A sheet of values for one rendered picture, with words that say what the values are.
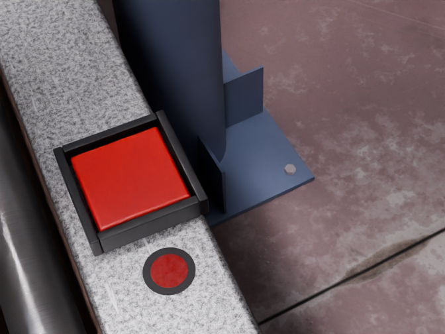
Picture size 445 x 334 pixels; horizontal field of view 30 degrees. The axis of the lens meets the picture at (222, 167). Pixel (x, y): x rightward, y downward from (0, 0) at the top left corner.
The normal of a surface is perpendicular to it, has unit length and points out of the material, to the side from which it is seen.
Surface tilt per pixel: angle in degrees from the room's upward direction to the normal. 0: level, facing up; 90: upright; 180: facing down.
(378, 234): 3
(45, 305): 14
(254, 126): 0
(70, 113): 0
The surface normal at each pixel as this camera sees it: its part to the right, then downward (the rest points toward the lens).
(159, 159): -0.03, -0.56
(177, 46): 0.25, 0.80
